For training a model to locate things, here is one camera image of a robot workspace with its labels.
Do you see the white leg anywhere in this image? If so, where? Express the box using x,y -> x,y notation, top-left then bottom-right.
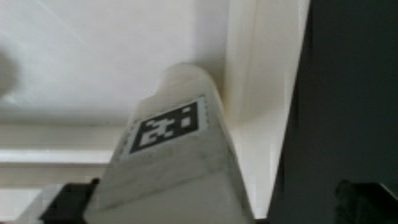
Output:
83,63 -> 255,224

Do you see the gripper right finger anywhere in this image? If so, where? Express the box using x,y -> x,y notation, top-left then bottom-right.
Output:
334,180 -> 398,224

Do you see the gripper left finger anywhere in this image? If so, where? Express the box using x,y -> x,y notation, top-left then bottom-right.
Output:
39,178 -> 99,224

